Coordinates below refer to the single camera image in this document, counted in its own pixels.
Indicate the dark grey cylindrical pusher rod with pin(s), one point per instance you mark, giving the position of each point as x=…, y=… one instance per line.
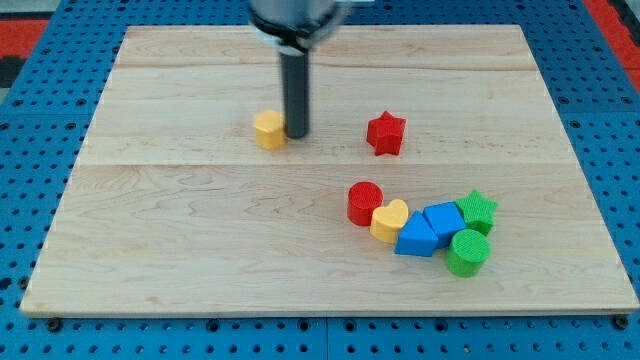
x=294, y=70

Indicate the yellow hexagon block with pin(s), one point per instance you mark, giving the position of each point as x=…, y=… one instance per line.
x=269, y=129

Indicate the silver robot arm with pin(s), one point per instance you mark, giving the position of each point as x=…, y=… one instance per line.
x=294, y=28

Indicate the red star block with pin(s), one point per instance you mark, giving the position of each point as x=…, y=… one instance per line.
x=385, y=134

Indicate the red cylinder block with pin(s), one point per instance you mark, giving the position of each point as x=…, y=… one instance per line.
x=363, y=198

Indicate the light wooden board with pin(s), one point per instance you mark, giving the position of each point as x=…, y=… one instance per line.
x=172, y=210

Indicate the yellow heart block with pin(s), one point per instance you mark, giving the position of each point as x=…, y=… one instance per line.
x=387, y=221

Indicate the blue triangle block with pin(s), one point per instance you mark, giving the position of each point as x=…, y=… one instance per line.
x=416, y=238

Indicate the blue cube block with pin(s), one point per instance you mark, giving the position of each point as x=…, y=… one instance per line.
x=445, y=220

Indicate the green star block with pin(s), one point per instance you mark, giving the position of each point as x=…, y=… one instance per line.
x=477, y=211

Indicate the green cylinder block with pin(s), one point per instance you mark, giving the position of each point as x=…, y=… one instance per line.
x=467, y=253

